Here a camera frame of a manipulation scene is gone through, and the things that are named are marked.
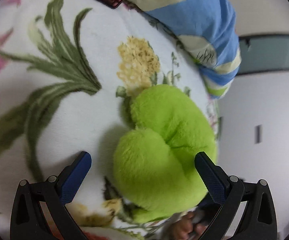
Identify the green plush toy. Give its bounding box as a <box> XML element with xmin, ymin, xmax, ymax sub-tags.
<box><xmin>113</xmin><ymin>85</ymin><xmax>217</xmax><ymax>223</ymax></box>

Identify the blue striped cartoon quilt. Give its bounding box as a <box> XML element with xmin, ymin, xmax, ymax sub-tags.
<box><xmin>128</xmin><ymin>0</ymin><xmax>241</xmax><ymax>99</ymax></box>

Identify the watermelon slice plush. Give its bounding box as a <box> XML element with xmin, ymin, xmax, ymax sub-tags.
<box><xmin>81</xmin><ymin>227</ymin><xmax>145</xmax><ymax>240</ymax></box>

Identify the dark glass door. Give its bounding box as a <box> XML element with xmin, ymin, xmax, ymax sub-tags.
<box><xmin>238</xmin><ymin>34</ymin><xmax>289</xmax><ymax>75</ymax></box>

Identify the person's right hand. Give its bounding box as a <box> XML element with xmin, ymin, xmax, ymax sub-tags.
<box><xmin>170</xmin><ymin>212</ymin><xmax>208</xmax><ymax>240</ymax></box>

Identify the grey wall switch plate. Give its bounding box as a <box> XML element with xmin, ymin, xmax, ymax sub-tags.
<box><xmin>255</xmin><ymin>125</ymin><xmax>262</xmax><ymax>144</ymax></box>

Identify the white floral fleece blanket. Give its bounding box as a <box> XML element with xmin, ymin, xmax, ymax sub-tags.
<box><xmin>0</xmin><ymin>0</ymin><xmax>217</xmax><ymax>239</ymax></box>

